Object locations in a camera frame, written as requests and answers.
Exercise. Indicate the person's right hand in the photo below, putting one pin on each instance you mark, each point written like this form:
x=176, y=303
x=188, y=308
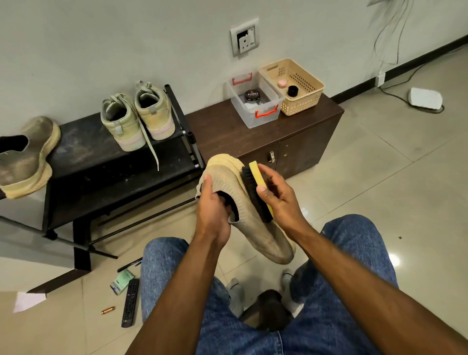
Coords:
x=281, y=201

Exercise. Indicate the person's left hand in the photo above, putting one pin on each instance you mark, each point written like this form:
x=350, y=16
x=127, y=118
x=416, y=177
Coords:
x=212, y=216

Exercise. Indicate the black orange shoe brush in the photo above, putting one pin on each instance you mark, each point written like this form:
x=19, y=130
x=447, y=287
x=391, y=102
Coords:
x=256, y=186

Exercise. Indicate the worn tan slip-on shoe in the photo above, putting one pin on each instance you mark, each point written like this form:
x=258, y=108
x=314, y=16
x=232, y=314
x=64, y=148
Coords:
x=22, y=157
x=267, y=234

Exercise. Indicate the clear plastic storage box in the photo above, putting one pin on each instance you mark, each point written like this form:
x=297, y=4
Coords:
x=257, y=115

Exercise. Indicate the small black round cap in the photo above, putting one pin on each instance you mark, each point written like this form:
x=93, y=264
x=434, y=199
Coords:
x=292, y=92

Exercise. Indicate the pale green lace-up shoe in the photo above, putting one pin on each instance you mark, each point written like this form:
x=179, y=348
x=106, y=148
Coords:
x=156, y=113
x=123, y=124

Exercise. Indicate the beige plastic basket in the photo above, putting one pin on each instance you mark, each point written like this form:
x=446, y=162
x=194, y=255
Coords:
x=303, y=86

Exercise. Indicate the pink round lid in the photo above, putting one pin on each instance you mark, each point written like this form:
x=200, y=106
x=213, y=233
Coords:
x=282, y=83

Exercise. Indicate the person's left forearm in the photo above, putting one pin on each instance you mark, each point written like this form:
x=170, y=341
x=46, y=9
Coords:
x=175, y=307

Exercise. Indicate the person's right forearm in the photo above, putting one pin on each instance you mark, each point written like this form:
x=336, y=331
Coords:
x=387, y=300

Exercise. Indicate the person's left leg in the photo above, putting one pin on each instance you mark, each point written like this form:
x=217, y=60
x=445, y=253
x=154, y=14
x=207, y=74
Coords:
x=164, y=274

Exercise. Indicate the person's leg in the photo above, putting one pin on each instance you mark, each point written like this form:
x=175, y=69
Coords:
x=358, y=256
x=164, y=274

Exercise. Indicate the dark brown wooden cabinet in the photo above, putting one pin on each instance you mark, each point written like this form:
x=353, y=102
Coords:
x=219, y=128

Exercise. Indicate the person's right leg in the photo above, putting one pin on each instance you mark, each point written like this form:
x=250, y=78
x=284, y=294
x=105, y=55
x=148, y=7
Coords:
x=358, y=256

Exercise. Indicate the black pen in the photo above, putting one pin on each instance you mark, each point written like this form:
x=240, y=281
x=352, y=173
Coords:
x=129, y=265

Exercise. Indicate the black metal shoe rack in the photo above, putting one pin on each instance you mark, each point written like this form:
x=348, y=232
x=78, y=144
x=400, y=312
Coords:
x=121, y=175

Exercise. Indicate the black round polish tin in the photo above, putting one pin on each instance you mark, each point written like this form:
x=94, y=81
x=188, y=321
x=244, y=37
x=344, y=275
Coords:
x=252, y=96

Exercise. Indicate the green paper packet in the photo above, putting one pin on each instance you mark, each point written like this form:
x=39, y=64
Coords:
x=122, y=282

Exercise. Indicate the black remote control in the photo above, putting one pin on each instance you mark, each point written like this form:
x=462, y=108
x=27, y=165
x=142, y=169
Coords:
x=130, y=302

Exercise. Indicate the small brass cylinder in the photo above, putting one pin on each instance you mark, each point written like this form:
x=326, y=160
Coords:
x=108, y=310

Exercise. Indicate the white router box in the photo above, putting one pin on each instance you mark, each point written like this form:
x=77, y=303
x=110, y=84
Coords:
x=425, y=99

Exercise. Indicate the white paper sheet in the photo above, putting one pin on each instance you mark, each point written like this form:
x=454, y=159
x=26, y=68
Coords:
x=29, y=301

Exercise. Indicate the white wall plug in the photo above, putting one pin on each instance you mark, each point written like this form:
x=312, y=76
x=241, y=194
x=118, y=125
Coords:
x=380, y=79

